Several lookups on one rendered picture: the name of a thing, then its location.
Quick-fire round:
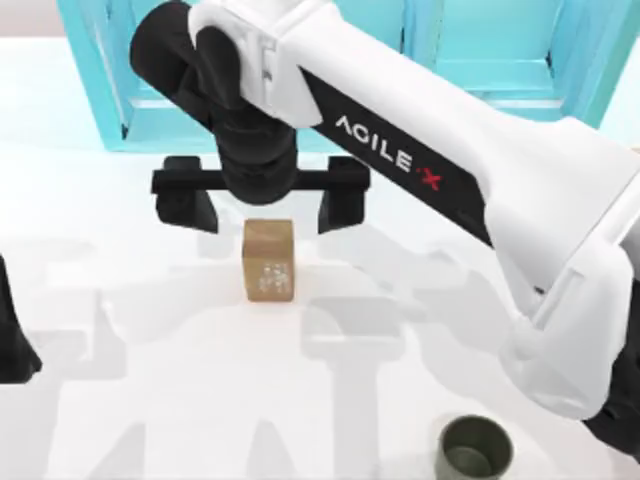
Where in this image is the light blue rack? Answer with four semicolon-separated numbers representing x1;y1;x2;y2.
53;0;640;154

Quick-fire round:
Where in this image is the dark green cup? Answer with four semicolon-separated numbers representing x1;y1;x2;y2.
437;413;516;480

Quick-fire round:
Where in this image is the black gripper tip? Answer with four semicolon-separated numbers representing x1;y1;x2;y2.
0;253;44;387

